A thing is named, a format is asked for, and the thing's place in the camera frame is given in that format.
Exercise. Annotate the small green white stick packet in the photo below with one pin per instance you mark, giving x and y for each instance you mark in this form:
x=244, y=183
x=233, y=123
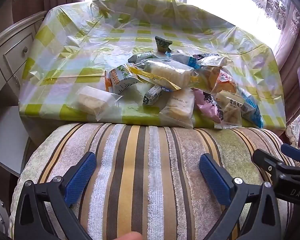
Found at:
x=152, y=95

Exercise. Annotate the green checked plastic tablecloth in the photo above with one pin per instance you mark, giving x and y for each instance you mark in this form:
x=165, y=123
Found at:
x=90, y=42

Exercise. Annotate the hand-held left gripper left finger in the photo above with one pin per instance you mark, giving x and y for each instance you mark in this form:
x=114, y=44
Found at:
x=81, y=177

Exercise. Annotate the bread packet with orange label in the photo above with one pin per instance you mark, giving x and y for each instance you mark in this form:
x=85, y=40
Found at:
x=222, y=80

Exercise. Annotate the person's left hand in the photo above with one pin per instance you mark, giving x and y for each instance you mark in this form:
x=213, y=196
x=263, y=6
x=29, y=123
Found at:
x=130, y=236

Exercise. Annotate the small clear yellow cake packet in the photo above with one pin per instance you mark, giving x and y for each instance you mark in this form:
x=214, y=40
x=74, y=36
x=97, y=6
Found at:
x=230, y=110

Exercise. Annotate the blue ended clear snack packet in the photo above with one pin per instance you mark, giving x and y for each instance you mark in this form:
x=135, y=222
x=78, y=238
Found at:
x=252, y=110

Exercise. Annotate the purple snack packet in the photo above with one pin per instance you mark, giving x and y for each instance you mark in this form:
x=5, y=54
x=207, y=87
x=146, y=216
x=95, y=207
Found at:
x=207, y=105

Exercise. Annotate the pink patterned curtain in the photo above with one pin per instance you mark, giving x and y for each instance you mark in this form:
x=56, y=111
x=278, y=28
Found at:
x=295, y=55

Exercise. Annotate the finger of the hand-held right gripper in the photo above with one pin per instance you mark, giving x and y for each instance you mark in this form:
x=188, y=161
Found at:
x=290, y=151
x=270, y=165

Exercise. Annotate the yellow edged rice cake packet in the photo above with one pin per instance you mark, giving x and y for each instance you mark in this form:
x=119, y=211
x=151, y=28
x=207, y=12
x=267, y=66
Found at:
x=165, y=73

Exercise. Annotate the clear packet with printed date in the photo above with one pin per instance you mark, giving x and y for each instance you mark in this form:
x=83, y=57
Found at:
x=177, y=107

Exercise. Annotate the blue and white snack packet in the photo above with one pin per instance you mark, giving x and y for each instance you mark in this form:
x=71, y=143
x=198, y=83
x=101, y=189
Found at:
x=183, y=60

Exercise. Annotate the dark green snack packet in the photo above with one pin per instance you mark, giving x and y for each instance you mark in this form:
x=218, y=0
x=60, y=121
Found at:
x=162, y=43

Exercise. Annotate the striped plush cushion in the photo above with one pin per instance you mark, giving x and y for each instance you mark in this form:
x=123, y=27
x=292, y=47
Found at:
x=145, y=180

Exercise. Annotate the clear packet with pale cake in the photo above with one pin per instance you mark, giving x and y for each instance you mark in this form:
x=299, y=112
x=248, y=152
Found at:
x=92, y=101

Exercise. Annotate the floral lace curtain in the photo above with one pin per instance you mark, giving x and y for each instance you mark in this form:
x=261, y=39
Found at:
x=272, y=2

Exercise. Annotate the white dresser with drawers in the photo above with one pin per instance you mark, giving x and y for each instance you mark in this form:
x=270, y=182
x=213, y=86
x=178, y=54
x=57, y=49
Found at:
x=12, y=52

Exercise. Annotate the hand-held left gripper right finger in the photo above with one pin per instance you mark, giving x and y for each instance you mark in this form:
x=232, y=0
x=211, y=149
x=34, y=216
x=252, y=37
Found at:
x=213, y=180

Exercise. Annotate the orange and white snack packet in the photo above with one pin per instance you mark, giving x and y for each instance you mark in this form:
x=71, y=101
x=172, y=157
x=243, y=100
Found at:
x=117, y=80

